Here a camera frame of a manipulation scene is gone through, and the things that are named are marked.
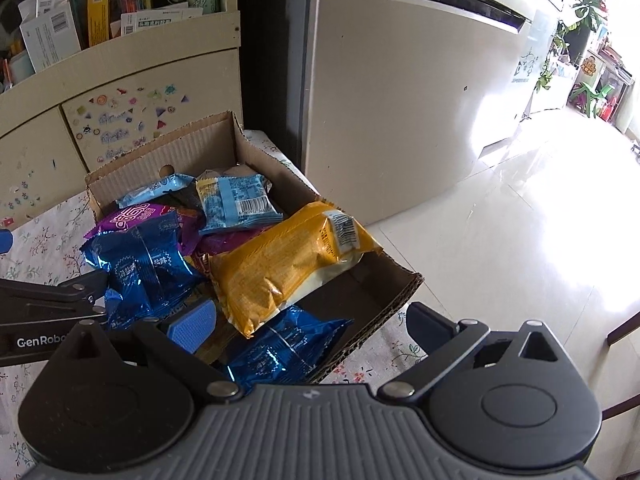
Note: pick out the white refrigerator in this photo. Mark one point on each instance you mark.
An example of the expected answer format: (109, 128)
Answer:
(400, 85)

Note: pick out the colourful toy shelf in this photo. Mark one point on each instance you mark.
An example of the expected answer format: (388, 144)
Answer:
(607, 72)

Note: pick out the printed cardboard box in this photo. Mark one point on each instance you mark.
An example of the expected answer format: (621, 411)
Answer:
(210, 140)

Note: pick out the green potted plant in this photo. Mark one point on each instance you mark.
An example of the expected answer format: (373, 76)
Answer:
(590, 7)

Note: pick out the dark wooden chair frame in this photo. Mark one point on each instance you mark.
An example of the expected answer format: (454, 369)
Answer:
(625, 327)

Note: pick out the long orange snack packet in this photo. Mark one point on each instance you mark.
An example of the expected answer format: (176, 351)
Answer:
(280, 270)

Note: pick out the blue foil snack packet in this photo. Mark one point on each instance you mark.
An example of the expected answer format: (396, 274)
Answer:
(145, 260)
(280, 350)

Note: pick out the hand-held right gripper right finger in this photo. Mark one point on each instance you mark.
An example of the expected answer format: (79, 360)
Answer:
(430, 327)

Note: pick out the white and blue snack packet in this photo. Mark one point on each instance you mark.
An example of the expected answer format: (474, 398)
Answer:
(150, 191)

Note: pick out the green plastic stool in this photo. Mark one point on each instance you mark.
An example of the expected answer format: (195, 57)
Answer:
(592, 97)

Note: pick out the purple snack packet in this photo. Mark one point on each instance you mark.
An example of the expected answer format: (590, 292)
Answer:
(125, 217)

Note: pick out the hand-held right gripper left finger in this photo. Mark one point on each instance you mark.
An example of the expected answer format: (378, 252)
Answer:
(192, 325)

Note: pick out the orange box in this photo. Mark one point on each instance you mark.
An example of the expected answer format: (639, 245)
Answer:
(99, 15)

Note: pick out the wooden cabinet with stickers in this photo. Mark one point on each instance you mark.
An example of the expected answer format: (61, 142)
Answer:
(150, 60)

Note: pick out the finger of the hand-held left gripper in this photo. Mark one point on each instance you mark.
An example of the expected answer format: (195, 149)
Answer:
(5, 241)
(50, 295)

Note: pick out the small light blue snack packet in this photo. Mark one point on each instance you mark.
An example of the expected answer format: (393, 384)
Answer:
(235, 205)

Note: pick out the large white medicine box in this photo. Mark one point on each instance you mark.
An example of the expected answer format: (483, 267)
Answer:
(50, 35)

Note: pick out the white box with green print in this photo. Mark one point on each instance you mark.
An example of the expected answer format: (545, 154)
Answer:
(160, 21)

